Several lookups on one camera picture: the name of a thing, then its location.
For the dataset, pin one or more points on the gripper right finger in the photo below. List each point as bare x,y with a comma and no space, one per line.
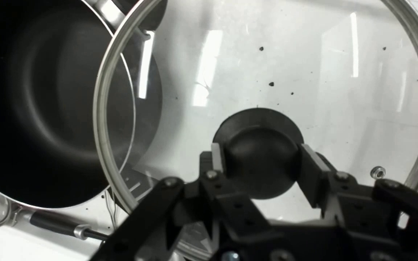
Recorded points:
354,203

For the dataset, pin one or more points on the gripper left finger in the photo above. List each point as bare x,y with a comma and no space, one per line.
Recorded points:
147,217

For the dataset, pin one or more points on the glass lid with black knob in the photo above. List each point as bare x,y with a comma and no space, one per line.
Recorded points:
259,156

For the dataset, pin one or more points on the black non-stick pot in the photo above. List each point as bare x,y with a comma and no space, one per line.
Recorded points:
49,108

